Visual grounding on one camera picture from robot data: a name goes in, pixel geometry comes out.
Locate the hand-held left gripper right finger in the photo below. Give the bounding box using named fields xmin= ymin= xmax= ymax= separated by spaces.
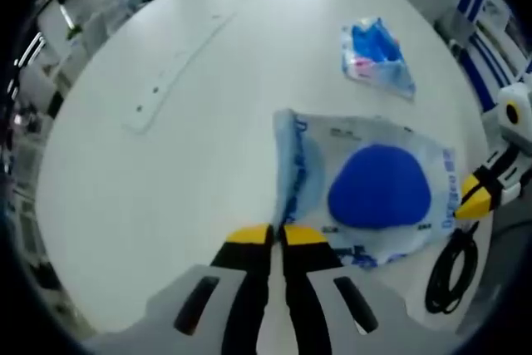
xmin=278 ymin=224 xmax=411 ymax=355

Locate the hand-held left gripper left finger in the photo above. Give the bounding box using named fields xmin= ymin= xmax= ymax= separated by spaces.
xmin=143 ymin=224 xmax=275 ymax=355

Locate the clear bag with blue pad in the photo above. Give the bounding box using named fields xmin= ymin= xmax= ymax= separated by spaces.
xmin=272 ymin=107 xmax=459 ymax=272

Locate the black cable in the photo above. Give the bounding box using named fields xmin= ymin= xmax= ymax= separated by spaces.
xmin=423 ymin=220 xmax=481 ymax=315

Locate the small blue tissue packet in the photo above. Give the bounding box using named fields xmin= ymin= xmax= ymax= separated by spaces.
xmin=339 ymin=16 xmax=417 ymax=102

